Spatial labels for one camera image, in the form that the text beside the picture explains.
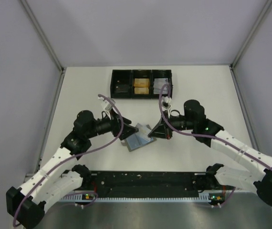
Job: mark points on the silver cards in bin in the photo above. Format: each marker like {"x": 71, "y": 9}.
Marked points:
{"x": 158, "y": 84}

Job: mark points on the gold credit card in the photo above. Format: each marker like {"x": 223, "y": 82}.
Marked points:
{"x": 141, "y": 90}

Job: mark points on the grey card holder wallet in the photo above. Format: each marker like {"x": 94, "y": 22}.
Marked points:
{"x": 134, "y": 142}

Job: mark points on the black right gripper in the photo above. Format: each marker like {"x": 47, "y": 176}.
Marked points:
{"x": 164, "y": 126}

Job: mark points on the gold cards in bin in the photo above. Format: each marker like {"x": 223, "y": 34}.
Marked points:
{"x": 141, "y": 82}

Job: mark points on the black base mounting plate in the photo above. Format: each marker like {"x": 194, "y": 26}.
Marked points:
{"x": 135, "y": 184}

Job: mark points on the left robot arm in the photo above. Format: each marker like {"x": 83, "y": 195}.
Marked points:
{"x": 63, "y": 173}

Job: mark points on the dark cards in bin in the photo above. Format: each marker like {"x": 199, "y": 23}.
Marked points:
{"x": 121, "y": 88}

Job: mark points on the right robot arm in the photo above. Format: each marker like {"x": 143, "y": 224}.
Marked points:
{"x": 257, "y": 174}

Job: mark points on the black middle storage bin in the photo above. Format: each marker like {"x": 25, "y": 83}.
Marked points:
{"x": 141, "y": 73}

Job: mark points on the black right storage bin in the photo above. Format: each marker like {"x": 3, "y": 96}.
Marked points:
{"x": 163, "y": 74}

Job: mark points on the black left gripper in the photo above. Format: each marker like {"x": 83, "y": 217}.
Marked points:
{"x": 117, "y": 125}

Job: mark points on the aluminium frame post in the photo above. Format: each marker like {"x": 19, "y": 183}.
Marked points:
{"x": 41, "y": 34}
{"x": 251, "y": 35}

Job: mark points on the grey slotted cable duct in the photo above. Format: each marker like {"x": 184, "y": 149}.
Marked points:
{"x": 202, "y": 197}

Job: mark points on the aluminium left frame post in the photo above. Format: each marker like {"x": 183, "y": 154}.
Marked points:
{"x": 41, "y": 34}

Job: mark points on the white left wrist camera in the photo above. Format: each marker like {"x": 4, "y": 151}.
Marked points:
{"x": 106, "y": 103}

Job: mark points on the aluminium right frame post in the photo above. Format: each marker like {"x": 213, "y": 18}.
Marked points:
{"x": 251, "y": 35}

